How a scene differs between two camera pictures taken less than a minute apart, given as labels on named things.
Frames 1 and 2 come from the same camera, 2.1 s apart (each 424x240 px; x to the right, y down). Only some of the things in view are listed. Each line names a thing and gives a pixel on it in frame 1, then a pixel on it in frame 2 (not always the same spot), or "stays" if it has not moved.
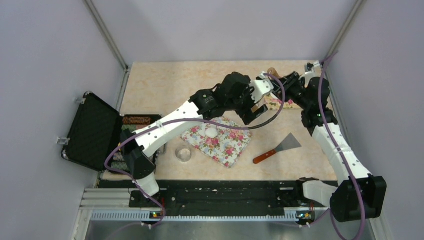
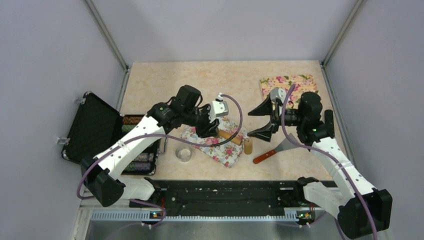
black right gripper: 290,80 to 264,133
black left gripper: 248,116 to 208,129
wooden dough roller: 272,70 to 247,142
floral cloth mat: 227,147 stays
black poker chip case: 96,128 stays
